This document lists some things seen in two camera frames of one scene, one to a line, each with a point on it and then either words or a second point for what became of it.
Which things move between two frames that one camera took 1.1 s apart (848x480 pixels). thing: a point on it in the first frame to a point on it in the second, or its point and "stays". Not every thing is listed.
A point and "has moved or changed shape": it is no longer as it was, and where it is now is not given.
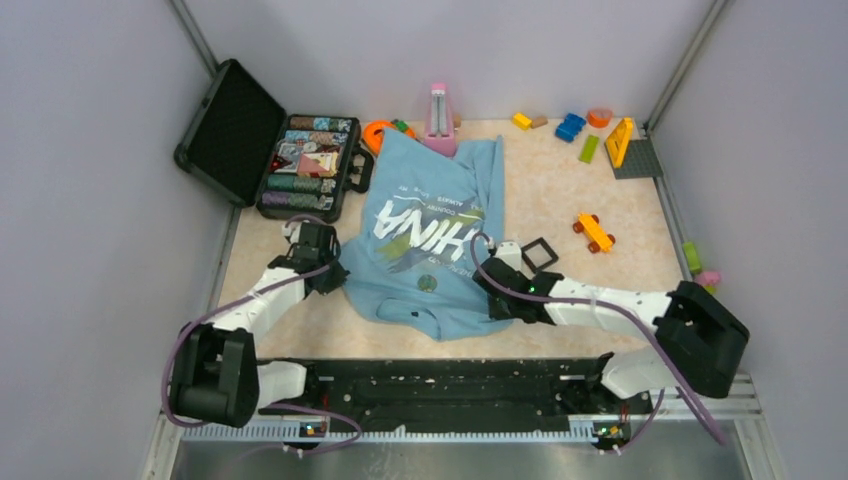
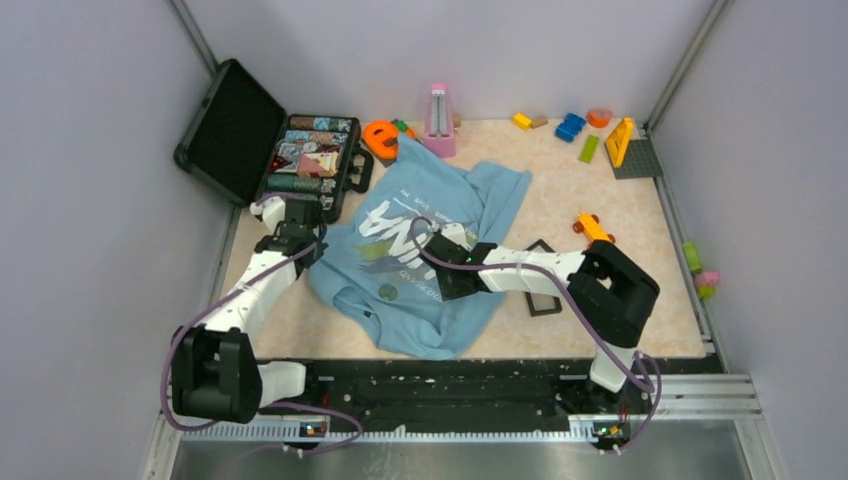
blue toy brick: x=567 y=129 stays
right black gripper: x=495 y=312 to x=450 y=292
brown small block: x=539 y=121 stays
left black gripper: x=337 y=278 to x=319 y=253
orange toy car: x=600 y=240 stays
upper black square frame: x=546 y=247 stays
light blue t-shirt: x=430 y=224 has moved or changed shape
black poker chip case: x=242 y=145 stays
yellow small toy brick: x=522 y=121 stays
